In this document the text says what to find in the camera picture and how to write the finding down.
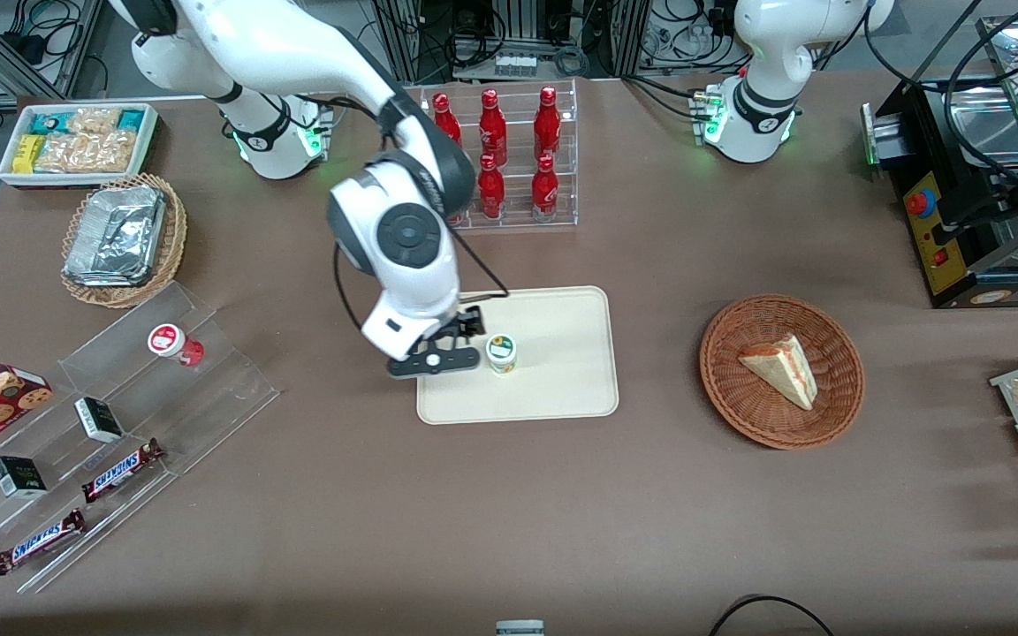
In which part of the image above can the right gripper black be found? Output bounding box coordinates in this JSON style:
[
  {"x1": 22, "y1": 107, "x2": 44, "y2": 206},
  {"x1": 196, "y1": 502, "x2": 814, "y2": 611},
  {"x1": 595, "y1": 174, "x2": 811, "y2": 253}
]
[{"x1": 394, "y1": 306, "x2": 486, "y2": 360}]

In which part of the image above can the green gum bottle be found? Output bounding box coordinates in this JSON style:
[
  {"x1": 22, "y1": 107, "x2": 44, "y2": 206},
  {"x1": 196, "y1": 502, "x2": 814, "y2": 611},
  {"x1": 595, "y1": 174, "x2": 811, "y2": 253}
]
[{"x1": 485, "y1": 333, "x2": 519, "y2": 376}]

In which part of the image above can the cream plastic tray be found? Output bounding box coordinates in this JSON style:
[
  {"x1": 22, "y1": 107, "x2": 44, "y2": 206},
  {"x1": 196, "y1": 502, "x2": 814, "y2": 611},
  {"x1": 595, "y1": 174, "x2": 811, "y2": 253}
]
[{"x1": 416, "y1": 284, "x2": 621, "y2": 427}]

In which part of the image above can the red gum bottle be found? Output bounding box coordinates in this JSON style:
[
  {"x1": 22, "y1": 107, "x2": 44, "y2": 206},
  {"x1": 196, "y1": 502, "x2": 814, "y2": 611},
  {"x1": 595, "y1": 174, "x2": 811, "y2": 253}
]
[{"x1": 147, "y1": 323, "x2": 206, "y2": 368}]

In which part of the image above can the black toaster machine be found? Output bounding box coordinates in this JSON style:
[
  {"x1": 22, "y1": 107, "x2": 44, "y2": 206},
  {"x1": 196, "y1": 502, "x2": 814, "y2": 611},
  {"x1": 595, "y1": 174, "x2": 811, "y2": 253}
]
[{"x1": 860, "y1": 11, "x2": 1018, "y2": 311}]

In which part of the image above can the clear acrylic bottle rack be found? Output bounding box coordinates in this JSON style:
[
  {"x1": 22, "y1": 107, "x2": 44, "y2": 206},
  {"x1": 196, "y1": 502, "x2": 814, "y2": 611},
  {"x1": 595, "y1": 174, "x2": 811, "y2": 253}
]
[{"x1": 403, "y1": 78, "x2": 580, "y2": 233}]

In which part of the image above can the clear acrylic stepped shelf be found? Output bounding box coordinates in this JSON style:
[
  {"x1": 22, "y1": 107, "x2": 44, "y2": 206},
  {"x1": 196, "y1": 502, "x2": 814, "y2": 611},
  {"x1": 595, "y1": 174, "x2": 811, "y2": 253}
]
[{"x1": 0, "y1": 280, "x2": 281, "y2": 595}]

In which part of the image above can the white terminal block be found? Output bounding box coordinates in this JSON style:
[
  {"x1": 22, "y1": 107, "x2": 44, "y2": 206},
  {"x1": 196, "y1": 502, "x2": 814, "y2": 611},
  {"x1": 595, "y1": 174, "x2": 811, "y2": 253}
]
[{"x1": 492, "y1": 52, "x2": 539, "y2": 80}]

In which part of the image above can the wrapped triangle sandwich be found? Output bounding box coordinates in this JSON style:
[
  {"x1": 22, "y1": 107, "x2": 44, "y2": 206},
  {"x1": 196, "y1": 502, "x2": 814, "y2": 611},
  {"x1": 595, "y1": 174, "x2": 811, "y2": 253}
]
[{"x1": 737, "y1": 332, "x2": 820, "y2": 413}]

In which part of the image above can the round wicker basket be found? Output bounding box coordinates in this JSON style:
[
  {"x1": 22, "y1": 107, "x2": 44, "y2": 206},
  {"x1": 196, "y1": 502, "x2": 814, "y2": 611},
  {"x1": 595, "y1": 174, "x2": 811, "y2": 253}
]
[{"x1": 699, "y1": 293, "x2": 867, "y2": 452}]

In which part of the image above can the oval wicker basket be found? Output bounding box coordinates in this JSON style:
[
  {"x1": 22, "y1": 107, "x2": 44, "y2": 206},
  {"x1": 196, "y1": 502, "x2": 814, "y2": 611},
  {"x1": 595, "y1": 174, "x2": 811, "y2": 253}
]
[{"x1": 60, "y1": 172, "x2": 188, "y2": 309}]

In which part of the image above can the aluminium foil container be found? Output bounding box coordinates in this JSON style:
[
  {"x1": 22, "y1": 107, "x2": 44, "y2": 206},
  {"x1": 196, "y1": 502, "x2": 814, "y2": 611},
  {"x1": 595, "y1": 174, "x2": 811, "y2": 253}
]
[{"x1": 63, "y1": 185, "x2": 168, "y2": 289}]

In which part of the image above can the Snickers chocolate bar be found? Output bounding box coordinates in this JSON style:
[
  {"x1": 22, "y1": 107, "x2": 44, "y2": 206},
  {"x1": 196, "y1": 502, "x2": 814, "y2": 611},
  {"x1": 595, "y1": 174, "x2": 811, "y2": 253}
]
[
  {"x1": 80, "y1": 437, "x2": 166, "y2": 505},
  {"x1": 0, "y1": 508, "x2": 87, "y2": 578}
]

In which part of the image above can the small black box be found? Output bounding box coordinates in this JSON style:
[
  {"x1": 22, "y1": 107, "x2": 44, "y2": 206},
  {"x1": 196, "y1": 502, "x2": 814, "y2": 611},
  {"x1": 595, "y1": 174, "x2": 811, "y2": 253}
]
[
  {"x1": 0, "y1": 455, "x2": 49, "y2": 501},
  {"x1": 73, "y1": 396, "x2": 125, "y2": 445}
]

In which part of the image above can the large clear cracker bag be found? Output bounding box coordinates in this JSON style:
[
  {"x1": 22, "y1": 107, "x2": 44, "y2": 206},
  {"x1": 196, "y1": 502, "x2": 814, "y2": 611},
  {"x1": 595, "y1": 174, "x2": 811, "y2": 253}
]
[{"x1": 34, "y1": 131, "x2": 141, "y2": 175}]

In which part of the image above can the small clear cracker bag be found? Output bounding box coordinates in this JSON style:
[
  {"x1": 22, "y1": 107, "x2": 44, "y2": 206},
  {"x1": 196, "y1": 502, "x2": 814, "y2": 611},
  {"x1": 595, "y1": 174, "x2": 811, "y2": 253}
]
[{"x1": 66, "y1": 107, "x2": 123, "y2": 136}]

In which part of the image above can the yellow snack pack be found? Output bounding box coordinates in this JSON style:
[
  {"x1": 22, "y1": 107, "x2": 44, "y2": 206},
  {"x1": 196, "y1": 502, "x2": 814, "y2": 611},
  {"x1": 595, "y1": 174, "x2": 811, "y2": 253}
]
[{"x1": 11, "y1": 133, "x2": 47, "y2": 176}]

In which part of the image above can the white plastic snack bin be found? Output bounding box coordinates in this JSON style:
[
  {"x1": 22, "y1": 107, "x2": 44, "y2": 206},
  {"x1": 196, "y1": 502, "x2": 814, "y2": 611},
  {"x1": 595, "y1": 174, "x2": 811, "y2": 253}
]
[{"x1": 0, "y1": 102, "x2": 160, "y2": 190}]

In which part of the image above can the thick black cable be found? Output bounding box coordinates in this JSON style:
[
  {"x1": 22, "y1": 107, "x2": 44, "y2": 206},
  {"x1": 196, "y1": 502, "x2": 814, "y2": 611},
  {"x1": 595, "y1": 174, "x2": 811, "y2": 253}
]
[{"x1": 862, "y1": 0, "x2": 1018, "y2": 178}]

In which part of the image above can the coiled black cable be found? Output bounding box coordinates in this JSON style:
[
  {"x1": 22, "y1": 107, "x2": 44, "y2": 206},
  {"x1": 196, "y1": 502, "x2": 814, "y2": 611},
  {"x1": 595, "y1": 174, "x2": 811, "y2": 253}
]
[{"x1": 552, "y1": 43, "x2": 595, "y2": 80}]

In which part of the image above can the black looped cable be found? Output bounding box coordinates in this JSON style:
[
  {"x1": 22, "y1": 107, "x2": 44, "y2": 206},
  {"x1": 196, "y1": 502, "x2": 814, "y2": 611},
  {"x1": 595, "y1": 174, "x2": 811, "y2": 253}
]
[{"x1": 707, "y1": 594, "x2": 838, "y2": 636}]

